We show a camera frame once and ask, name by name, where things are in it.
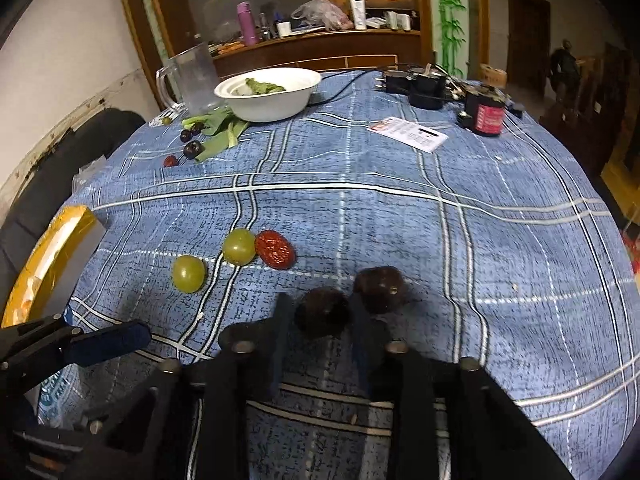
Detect dark purple plum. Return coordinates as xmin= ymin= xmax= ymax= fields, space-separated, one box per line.
xmin=294 ymin=287 xmax=351 ymax=339
xmin=353 ymin=266 xmax=406 ymax=315

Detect white boxes on cabinet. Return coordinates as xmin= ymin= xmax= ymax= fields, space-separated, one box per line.
xmin=367 ymin=10 xmax=418 ymax=31

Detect black power adapter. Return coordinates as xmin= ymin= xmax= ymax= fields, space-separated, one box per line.
xmin=375 ymin=65 xmax=448 ymax=110

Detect white and red leaflet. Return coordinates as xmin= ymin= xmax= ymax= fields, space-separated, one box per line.
xmin=366 ymin=116 xmax=447 ymax=154

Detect clear plastic bag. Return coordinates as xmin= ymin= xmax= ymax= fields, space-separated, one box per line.
xmin=291 ymin=0 xmax=356 ymax=31

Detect green leaves in bowl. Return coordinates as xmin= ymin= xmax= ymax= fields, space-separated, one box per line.
xmin=243 ymin=78 xmax=287 ymax=96

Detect white bowl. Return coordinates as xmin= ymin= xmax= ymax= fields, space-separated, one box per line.
xmin=213 ymin=67 xmax=322 ymax=122

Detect wooden door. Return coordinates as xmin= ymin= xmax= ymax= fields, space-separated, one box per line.
xmin=506 ymin=0 xmax=552 ymax=103

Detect wooden cabinet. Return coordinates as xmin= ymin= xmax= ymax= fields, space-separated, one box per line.
xmin=115 ymin=0 xmax=488 ymax=111

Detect black and red battery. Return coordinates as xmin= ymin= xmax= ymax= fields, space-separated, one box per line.
xmin=457 ymin=87 xmax=506 ymax=137

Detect clear plastic mug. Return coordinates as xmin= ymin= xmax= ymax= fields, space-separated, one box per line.
xmin=155 ymin=42 xmax=226 ymax=116

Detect bamboo wall painting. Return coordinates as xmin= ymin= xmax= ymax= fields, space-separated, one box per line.
xmin=431 ymin=0 xmax=468 ymax=78

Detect red jujube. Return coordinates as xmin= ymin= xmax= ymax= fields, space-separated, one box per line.
xmin=254 ymin=230 xmax=297 ymax=271

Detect cardboard box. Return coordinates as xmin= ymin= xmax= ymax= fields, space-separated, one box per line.
xmin=478 ymin=63 xmax=508 ymax=90

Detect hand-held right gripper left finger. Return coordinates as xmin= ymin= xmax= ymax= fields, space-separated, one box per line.
xmin=65 ymin=292 xmax=294 ymax=480

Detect dark figurine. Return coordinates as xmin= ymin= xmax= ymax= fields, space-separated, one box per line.
xmin=550 ymin=39 xmax=583 ymax=103

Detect pink bottle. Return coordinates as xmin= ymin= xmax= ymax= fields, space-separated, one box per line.
xmin=236 ymin=2 xmax=259 ymax=46

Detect blue plaid tablecloth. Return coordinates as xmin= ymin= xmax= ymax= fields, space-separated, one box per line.
xmin=37 ymin=67 xmax=640 ymax=480

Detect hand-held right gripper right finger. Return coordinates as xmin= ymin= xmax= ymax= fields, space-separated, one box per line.
xmin=348 ymin=292 xmax=576 ymax=480

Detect black power cable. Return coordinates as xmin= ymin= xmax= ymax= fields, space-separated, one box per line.
xmin=307 ymin=67 xmax=386 ymax=107

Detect black chair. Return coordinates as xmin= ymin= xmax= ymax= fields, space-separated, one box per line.
xmin=0 ymin=107 xmax=147 ymax=291

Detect green leaf vegetable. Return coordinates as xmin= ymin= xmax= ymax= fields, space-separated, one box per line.
xmin=181 ymin=108 xmax=251 ymax=163

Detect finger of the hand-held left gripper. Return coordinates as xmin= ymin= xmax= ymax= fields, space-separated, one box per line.
xmin=0 ymin=312 xmax=153 ymax=391

